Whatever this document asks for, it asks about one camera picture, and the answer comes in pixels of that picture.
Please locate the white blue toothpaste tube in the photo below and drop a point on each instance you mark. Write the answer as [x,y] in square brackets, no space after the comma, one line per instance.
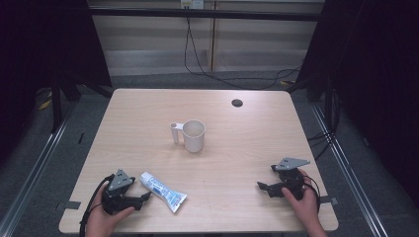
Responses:
[162,191]

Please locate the white wall socket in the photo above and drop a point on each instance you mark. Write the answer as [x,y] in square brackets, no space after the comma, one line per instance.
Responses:
[192,4]

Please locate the black horizontal bar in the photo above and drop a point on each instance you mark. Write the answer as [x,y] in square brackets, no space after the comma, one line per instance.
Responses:
[204,14]

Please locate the person's right hand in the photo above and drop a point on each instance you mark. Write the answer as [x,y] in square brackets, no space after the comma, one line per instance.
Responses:
[306,207]

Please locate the grey tape strip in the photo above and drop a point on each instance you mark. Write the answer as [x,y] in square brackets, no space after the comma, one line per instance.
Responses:
[329,199]
[67,205]

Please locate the black curtain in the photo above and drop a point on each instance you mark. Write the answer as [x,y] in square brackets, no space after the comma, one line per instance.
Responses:
[46,46]
[372,65]

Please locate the person's left hand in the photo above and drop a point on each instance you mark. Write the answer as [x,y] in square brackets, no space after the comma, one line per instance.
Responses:
[100,220]

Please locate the metal floor rail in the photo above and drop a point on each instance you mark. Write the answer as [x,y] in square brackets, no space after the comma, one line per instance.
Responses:
[349,177]
[33,171]

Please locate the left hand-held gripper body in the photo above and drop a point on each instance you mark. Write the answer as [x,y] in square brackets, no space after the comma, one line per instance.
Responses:
[116,184]

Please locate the yellow floor object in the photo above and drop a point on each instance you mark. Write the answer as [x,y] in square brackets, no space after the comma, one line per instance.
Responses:
[44,104]

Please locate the black stand leg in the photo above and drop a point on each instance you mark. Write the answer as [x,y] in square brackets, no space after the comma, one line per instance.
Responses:
[56,105]

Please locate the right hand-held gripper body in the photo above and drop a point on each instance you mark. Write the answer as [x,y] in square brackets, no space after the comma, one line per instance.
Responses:
[290,179]

